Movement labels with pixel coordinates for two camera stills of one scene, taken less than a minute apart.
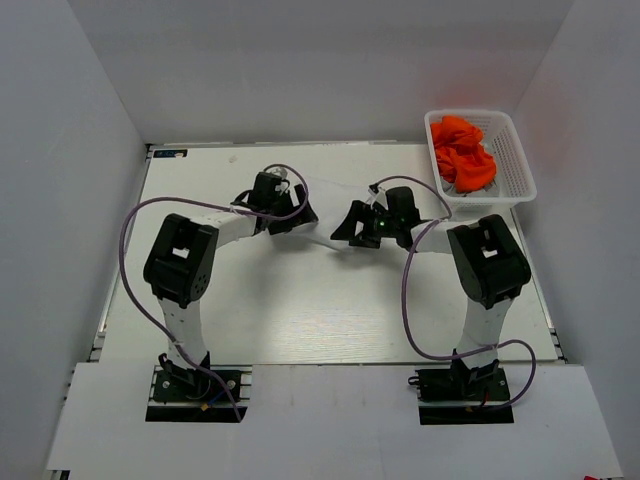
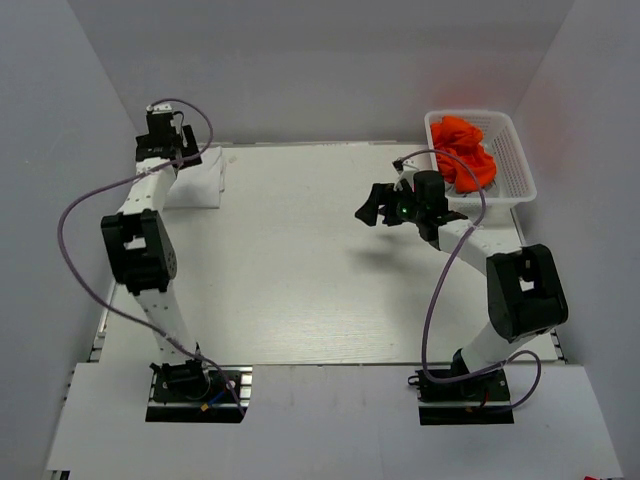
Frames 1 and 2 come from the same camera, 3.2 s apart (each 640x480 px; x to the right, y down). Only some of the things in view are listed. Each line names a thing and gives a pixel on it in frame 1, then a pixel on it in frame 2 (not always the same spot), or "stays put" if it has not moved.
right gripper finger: (352, 227) → (369, 212)
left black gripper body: (282, 208) → (143, 141)
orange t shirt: (460, 154) stays put
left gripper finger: (275, 227) → (189, 160)
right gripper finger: (366, 241) → (380, 194)
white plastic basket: (513, 182) stays put
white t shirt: (330, 200) → (199, 185)
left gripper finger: (309, 215) → (192, 145)
